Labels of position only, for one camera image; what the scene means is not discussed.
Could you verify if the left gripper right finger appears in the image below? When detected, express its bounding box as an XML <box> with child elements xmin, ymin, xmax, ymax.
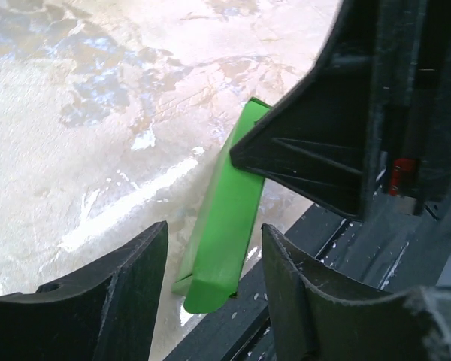
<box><xmin>262</xmin><ymin>224</ymin><xmax>451</xmax><ymax>360</ymax></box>

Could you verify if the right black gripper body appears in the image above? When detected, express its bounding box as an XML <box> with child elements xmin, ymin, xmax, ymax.
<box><xmin>373</xmin><ymin>1</ymin><xmax>451</xmax><ymax>217</ymax></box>

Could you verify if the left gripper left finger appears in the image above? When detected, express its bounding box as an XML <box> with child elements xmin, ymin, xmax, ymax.
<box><xmin>0</xmin><ymin>221</ymin><xmax>168</xmax><ymax>360</ymax></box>

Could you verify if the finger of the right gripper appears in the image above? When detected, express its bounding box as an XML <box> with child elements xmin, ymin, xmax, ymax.
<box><xmin>230</xmin><ymin>1</ymin><xmax>379</xmax><ymax>220</ymax></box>

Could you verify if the green paper box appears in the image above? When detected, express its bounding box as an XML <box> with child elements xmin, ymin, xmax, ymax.
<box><xmin>171</xmin><ymin>98</ymin><xmax>270</xmax><ymax>314</ymax></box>

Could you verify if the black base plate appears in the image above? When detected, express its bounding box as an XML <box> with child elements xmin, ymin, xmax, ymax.
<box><xmin>169</xmin><ymin>194</ymin><xmax>451</xmax><ymax>360</ymax></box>

